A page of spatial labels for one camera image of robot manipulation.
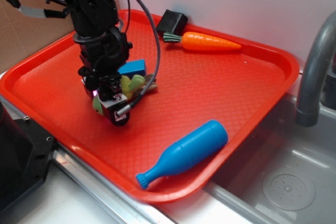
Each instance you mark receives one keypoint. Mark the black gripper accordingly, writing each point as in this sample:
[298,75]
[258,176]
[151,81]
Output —
[102,56]

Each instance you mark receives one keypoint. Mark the green plush animal toy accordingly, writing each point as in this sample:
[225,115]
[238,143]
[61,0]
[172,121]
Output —
[128,89]

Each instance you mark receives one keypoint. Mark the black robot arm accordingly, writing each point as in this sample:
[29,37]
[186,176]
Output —
[90,18]

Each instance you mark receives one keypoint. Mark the blue rectangular block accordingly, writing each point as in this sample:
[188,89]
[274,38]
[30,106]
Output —
[132,68]

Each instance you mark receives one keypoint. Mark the brown wood bark piece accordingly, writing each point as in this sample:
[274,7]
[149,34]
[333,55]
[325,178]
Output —
[153,84]

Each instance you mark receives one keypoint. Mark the black rectangular block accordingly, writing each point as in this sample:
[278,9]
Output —
[171,22]

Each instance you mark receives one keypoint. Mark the orange toy carrot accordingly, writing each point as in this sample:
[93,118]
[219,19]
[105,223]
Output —
[200,42]

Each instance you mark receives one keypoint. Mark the blue toy bottle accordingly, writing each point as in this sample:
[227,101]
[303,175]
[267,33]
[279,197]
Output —
[186,152]

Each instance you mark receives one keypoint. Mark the red plastic tray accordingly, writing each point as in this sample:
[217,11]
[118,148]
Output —
[237,88]

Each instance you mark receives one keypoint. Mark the grey toy sink basin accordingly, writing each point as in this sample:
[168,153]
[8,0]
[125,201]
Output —
[283,172]

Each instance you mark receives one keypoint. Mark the grey toy faucet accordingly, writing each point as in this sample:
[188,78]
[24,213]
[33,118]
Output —
[317,85]

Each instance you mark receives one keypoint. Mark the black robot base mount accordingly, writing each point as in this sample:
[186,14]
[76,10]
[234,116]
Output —
[26,152]

